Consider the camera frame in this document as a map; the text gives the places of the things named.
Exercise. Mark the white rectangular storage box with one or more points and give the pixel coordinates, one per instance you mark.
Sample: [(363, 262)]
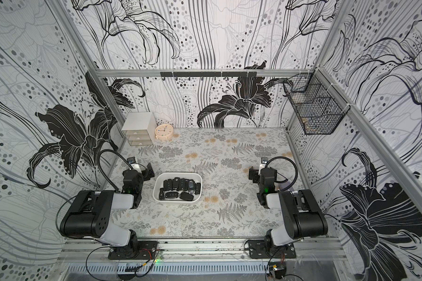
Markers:
[(171, 175)]

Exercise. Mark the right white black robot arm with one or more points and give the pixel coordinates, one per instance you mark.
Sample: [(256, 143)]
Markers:
[(301, 215)]

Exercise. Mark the black flip key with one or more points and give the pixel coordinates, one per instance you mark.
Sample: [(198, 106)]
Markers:
[(175, 183)]

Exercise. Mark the white mini drawer cabinet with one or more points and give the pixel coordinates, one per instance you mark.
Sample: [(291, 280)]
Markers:
[(139, 128)]

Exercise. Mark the black key silver trim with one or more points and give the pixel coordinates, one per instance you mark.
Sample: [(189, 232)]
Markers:
[(191, 186)]

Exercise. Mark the black car key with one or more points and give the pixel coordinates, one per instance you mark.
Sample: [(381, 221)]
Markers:
[(171, 195), (161, 194), (168, 185), (198, 187), (183, 185)]

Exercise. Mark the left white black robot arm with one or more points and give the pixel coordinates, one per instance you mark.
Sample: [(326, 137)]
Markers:
[(88, 217)]

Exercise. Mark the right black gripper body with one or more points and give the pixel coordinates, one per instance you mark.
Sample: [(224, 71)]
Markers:
[(254, 174)]

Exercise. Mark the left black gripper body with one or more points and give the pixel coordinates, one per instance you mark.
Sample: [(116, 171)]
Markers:
[(146, 176)]

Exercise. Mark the black wire wall basket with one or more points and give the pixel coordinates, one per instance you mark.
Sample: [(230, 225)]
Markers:
[(312, 97)]

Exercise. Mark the white slotted cable duct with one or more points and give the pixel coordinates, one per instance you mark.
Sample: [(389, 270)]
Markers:
[(208, 267)]

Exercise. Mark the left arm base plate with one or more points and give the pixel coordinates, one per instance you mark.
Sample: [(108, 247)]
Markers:
[(143, 251)]

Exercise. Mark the peach round alarm clock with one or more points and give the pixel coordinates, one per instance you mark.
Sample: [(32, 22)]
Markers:
[(164, 132)]

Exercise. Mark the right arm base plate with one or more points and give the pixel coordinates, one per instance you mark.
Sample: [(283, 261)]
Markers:
[(258, 249)]

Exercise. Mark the flat black smart key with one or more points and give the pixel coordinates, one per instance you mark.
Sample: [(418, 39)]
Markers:
[(185, 196)]

